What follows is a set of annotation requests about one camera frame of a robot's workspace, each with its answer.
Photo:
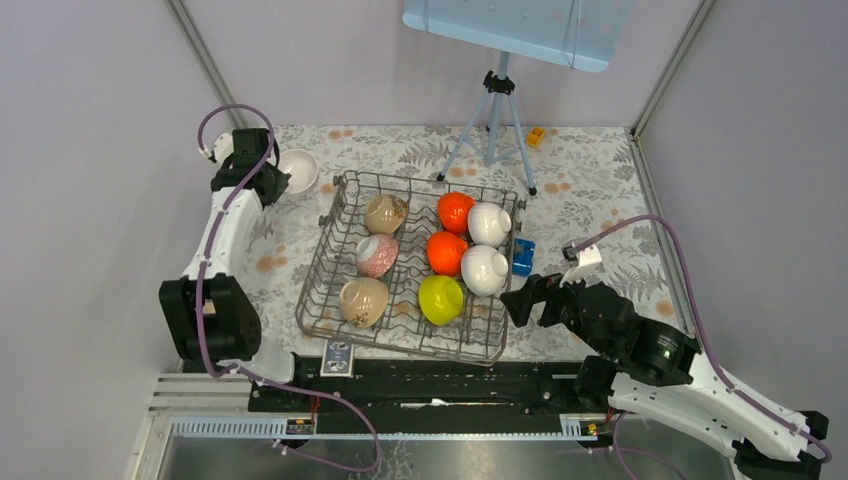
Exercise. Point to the far beige patterned bowl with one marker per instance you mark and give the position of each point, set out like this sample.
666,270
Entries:
385,213

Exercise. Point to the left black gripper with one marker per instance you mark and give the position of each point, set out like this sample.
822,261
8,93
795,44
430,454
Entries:
280,182

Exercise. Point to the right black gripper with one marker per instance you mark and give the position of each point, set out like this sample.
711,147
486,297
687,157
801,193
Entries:
539,287

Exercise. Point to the floral tablecloth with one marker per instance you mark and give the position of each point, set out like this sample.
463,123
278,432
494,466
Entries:
587,181

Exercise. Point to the orange bowl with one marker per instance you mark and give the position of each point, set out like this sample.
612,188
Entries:
453,209
444,253

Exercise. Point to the blue toy block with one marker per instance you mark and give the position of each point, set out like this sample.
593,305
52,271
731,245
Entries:
523,257

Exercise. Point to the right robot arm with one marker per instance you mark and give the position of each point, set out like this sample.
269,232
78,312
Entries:
654,370

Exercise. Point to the pink patterned bowl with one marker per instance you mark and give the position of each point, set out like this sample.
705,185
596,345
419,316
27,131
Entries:
375,255

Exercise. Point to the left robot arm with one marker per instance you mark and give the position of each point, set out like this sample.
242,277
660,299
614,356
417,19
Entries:
209,315

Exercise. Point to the middle white ribbed bowl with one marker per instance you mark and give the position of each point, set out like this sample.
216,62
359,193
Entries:
484,270

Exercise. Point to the grey wire dish rack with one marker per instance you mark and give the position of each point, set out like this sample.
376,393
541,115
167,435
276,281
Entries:
478,336

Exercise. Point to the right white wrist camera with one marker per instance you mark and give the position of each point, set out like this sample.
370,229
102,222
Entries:
580,263

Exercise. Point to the orange toy block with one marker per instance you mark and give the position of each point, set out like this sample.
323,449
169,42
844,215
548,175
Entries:
535,137

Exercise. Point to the blue playing card box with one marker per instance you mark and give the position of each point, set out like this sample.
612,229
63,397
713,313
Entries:
337,359

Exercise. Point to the yellow-green bowl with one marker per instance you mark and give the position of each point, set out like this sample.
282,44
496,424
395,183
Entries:
441,299

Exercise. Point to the beige patterned bowl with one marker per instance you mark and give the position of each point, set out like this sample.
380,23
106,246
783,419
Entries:
385,213
362,301

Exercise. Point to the white ribbed bowl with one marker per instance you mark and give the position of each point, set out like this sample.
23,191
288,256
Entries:
484,270
488,224

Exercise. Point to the light blue tripod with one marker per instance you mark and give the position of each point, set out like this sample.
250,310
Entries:
499,89

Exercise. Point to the near orange bowl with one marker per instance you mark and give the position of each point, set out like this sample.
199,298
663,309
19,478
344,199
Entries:
444,253

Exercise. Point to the near beige patterned bowl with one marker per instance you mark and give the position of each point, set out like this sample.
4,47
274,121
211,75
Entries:
362,301

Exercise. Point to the far orange bowl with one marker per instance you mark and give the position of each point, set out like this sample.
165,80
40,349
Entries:
453,209

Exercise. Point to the far white ribbed bowl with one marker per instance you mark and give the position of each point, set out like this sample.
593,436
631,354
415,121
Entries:
488,224

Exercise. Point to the light blue board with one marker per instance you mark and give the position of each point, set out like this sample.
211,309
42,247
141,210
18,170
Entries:
581,35

